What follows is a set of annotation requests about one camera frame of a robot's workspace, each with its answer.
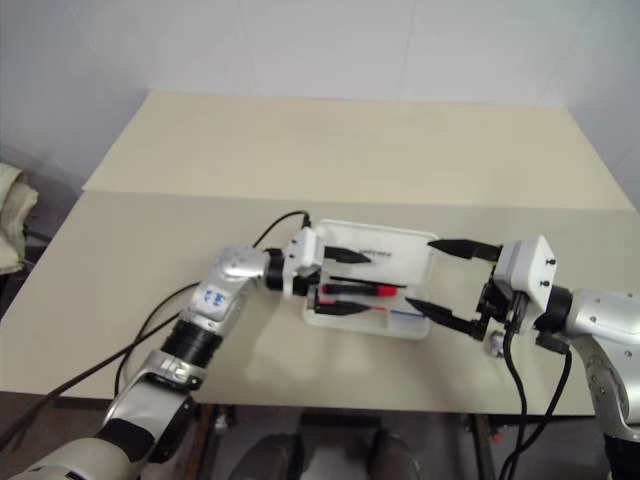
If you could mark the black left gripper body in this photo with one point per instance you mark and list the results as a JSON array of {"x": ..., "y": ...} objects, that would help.
[{"x": 306, "y": 284}]

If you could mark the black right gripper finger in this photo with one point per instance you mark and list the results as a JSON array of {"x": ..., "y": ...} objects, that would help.
[
  {"x": 440, "y": 315},
  {"x": 460, "y": 247}
]

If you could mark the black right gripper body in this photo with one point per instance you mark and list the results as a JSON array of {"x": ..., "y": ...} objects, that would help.
[{"x": 492, "y": 302}]

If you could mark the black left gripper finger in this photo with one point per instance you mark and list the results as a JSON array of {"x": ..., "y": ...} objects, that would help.
[
  {"x": 347, "y": 256},
  {"x": 342, "y": 308}
]

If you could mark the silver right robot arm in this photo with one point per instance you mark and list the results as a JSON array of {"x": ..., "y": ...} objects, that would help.
[{"x": 600, "y": 320}]

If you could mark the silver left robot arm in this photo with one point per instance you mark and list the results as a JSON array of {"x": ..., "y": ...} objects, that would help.
[{"x": 235, "y": 265}]

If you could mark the blue marker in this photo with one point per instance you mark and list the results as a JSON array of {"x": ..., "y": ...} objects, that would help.
[{"x": 407, "y": 313}]

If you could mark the red marker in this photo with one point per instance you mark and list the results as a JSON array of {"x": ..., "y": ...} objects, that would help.
[{"x": 370, "y": 290}]

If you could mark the white plastic tray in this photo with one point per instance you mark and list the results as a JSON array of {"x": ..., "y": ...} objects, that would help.
[{"x": 385, "y": 260}]

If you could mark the small silver round object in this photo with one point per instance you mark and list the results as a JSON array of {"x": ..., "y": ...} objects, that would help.
[{"x": 495, "y": 343}]

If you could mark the dark rounded shape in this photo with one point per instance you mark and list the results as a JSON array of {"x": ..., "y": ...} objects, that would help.
[{"x": 395, "y": 457}]

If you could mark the cream folded cloth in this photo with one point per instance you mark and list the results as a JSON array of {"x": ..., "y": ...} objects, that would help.
[{"x": 12, "y": 215}]

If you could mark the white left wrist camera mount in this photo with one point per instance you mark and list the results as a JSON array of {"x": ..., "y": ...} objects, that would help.
[{"x": 301, "y": 250}]

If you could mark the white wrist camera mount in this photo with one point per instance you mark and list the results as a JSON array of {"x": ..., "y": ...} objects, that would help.
[
  {"x": 301, "y": 250},
  {"x": 530, "y": 265}
]

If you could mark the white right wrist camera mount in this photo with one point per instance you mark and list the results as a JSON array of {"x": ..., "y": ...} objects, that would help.
[{"x": 530, "y": 265}]

